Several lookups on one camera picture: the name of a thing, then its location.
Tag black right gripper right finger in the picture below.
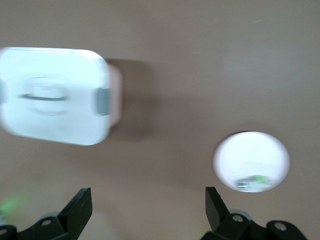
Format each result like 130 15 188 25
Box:
201 186 307 240

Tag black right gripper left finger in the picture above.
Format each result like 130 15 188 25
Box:
18 187 93 240

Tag pink round plate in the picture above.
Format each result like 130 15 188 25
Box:
212 131 291 193

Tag white lidded storage box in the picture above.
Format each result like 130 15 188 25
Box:
0 46 123 146

